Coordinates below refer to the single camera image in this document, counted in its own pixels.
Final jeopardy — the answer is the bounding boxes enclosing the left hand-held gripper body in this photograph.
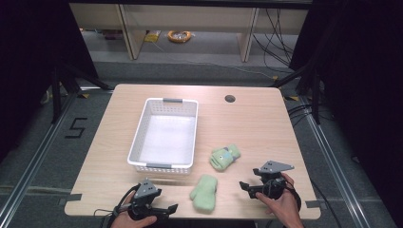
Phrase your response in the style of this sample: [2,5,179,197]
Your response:
[127,178,163,221]

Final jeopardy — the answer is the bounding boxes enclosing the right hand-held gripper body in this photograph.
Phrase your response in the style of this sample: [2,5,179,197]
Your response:
[252,160,296,200]

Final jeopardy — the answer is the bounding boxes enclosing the green mitten with face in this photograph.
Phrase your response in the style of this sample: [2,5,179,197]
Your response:
[208,143,241,173]

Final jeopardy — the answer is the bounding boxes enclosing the plain green mitten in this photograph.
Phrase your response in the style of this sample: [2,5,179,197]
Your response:
[189,174,219,214]

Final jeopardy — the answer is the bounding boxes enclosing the white plastic basket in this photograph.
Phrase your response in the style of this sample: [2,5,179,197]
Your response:
[126,97,200,176]

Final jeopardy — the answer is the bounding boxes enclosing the person's right hand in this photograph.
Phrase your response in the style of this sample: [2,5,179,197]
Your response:
[255,172,304,228]

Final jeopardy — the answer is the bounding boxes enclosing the person's left hand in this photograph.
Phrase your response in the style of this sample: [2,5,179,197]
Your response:
[109,191,158,228]

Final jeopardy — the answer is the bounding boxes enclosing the black metal stand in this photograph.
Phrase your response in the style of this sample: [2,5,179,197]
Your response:
[49,62,112,125]
[269,62,321,125]

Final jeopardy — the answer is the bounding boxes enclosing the yellow packet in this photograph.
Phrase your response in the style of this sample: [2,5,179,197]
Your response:
[144,29,163,44]

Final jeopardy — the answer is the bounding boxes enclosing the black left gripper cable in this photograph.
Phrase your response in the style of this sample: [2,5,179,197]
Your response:
[94,184,141,228]

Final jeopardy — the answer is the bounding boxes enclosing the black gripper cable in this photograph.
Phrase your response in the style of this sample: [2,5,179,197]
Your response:
[94,184,141,228]
[283,179,302,213]

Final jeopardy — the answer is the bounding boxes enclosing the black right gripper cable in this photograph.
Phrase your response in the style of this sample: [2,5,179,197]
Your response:
[283,179,302,213]

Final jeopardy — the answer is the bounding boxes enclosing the metal floor rail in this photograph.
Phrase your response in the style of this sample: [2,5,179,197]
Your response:
[298,96,373,228]
[0,93,79,222]

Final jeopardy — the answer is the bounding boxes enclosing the black floor cables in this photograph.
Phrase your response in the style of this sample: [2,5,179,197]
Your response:
[286,103,334,128]

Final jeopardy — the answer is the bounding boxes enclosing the black hanging cables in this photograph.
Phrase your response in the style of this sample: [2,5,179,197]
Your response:
[252,9,297,68]

